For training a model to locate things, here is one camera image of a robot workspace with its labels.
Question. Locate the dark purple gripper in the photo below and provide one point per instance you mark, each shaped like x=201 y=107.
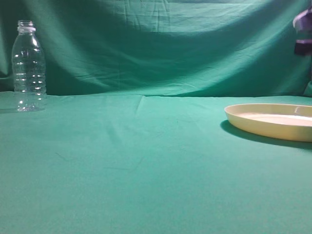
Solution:
x=302 y=24

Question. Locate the pale yellow plastic plate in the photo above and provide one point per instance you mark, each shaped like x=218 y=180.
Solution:
x=280 y=121

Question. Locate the green cloth backdrop and cover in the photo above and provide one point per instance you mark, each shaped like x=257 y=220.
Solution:
x=133 y=138

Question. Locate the clear empty plastic bottle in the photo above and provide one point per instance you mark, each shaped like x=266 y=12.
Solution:
x=29 y=69

